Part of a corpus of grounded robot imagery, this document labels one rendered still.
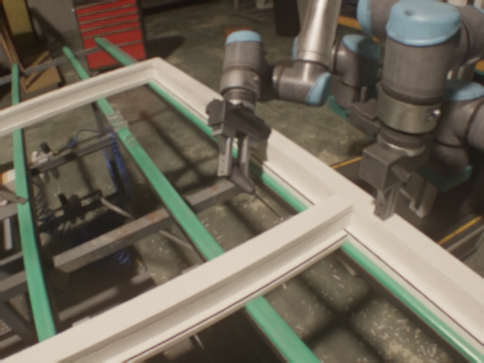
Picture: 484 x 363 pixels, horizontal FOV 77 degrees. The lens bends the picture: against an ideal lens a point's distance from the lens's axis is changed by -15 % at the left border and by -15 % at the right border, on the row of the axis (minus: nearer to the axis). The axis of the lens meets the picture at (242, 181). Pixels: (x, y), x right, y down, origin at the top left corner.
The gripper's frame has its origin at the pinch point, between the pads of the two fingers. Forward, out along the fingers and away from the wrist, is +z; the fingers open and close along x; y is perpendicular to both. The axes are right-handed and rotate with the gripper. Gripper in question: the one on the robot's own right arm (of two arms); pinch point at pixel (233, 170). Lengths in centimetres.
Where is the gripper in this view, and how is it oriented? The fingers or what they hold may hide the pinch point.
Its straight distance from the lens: 73.8
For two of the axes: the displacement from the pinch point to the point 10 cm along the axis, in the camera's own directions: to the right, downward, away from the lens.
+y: 7.4, -1.1, -6.7
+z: -0.7, 9.7, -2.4
